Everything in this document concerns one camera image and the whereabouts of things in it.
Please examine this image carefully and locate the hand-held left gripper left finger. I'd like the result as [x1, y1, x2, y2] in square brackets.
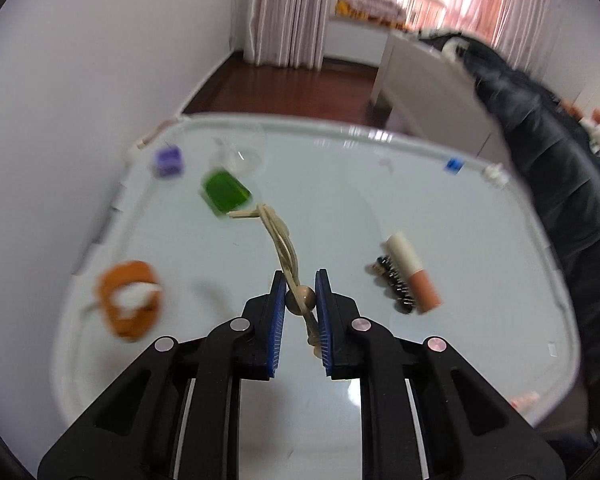
[37, 270, 287, 480]

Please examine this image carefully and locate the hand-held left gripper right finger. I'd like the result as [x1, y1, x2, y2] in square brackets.
[315, 269, 566, 480]

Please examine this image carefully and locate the beige cord with wooden bead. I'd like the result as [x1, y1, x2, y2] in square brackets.
[227, 203, 326, 358]

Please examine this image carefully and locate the pink and white tube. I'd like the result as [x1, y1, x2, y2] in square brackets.
[385, 231, 442, 315]

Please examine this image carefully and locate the green plastic item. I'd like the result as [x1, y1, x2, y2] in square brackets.
[202, 170, 253, 218]

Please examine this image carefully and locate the clear plastic cup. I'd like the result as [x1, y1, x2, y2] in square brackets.
[210, 127, 266, 178]

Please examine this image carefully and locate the orange tape roll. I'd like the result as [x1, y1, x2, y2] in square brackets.
[95, 260, 163, 343]

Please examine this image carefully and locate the small purple box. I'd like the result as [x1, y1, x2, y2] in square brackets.
[151, 145, 186, 179]

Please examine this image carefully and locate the small white item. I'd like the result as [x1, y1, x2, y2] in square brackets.
[482, 162, 508, 190]

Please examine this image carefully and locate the white cabinet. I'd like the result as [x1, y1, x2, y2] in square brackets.
[370, 30, 511, 163]

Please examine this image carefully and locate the dark jacket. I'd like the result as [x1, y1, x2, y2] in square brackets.
[415, 27, 600, 461]

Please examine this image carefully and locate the pink curtain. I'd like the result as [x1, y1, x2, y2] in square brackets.
[445, 0, 581, 86]
[242, 0, 353, 71]

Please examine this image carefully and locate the pink patterned bedding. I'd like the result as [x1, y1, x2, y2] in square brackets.
[335, 0, 411, 26]

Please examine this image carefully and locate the black bead bracelet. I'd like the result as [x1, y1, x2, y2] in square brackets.
[370, 255, 415, 313]

